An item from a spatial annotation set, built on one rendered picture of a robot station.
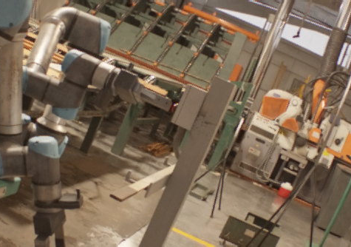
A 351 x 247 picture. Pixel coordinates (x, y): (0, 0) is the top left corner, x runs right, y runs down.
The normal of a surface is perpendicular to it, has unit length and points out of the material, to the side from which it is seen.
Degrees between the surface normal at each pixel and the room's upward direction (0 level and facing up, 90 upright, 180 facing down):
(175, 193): 90
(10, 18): 82
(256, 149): 90
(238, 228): 90
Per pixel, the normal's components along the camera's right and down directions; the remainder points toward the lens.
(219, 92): -0.19, 0.01
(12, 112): 0.57, 0.18
